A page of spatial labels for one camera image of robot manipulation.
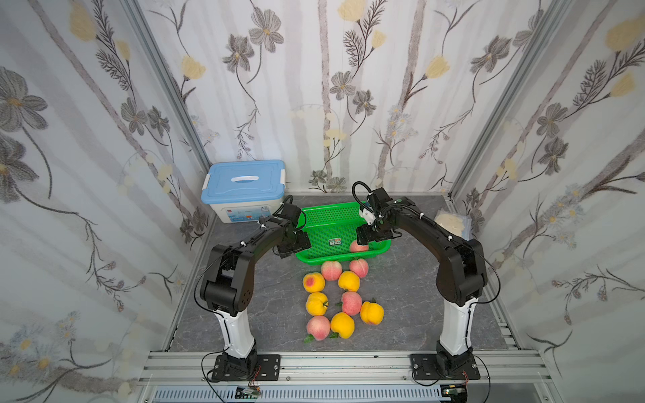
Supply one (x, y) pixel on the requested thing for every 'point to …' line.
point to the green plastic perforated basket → (332, 229)
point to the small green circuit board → (251, 393)
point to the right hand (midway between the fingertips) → (373, 232)
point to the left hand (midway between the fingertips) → (305, 245)
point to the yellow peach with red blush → (313, 282)
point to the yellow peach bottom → (343, 324)
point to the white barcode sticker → (335, 242)
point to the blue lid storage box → (244, 191)
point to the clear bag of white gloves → (458, 224)
